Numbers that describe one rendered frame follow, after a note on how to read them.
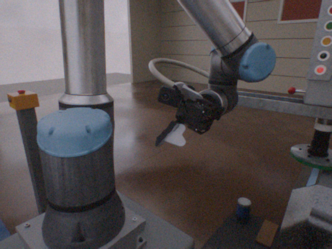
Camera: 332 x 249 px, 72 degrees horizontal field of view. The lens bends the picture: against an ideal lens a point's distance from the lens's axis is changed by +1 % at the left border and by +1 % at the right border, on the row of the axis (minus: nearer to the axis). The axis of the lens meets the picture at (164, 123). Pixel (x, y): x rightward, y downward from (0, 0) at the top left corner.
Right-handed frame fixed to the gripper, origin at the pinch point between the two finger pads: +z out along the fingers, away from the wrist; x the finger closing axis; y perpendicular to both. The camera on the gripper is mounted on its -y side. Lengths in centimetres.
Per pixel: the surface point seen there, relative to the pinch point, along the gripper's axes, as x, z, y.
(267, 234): 99, -118, 49
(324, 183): 23, -66, 46
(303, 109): 0, -75, 26
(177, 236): 32.0, -5.8, 12.6
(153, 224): 34.4, -5.5, 5.1
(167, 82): 9, -53, -31
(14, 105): 46, -18, -98
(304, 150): 19, -83, 35
